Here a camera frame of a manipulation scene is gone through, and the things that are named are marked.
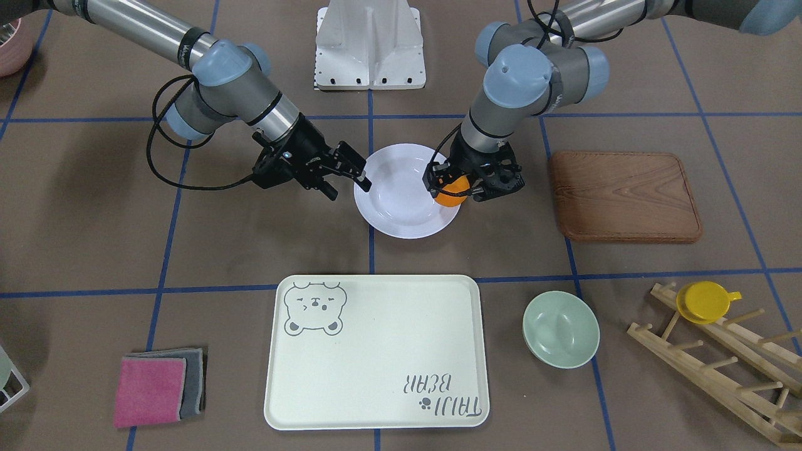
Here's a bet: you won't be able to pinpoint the pink and grey cloths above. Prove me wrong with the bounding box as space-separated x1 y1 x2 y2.
113 348 204 428

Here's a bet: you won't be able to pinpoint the yellow plastic cup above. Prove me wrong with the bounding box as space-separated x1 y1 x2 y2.
675 281 742 324

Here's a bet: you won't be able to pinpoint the wooden peg drying rack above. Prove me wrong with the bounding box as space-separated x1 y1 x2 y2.
627 283 801 450

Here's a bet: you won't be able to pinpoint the brown wooden tray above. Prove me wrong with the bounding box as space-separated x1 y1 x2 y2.
549 151 704 244

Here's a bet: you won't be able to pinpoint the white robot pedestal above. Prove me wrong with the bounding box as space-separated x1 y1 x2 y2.
313 1 427 91

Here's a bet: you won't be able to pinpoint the cream bear tray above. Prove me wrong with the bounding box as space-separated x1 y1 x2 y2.
264 275 490 430

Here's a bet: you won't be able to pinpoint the white round plate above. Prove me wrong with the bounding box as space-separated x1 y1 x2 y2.
353 143 459 239

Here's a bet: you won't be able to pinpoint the white cup holder rack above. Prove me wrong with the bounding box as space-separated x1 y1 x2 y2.
1 346 31 413

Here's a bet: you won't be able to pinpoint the pink bowl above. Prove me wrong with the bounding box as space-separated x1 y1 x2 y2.
1 18 34 78

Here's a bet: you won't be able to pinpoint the mint green bowl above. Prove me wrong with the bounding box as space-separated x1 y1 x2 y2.
522 291 600 369

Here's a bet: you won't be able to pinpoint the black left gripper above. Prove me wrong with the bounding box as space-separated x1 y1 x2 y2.
423 132 525 202

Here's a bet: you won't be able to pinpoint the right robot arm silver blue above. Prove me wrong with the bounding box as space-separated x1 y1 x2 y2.
2 1 372 200

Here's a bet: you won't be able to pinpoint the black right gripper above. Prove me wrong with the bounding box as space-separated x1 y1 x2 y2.
252 114 372 202

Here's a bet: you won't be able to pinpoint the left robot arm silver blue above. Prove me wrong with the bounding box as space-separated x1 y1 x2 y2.
423 1 800 205

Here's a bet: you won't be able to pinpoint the orange fruit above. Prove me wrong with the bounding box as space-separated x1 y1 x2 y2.
434 176 471 207

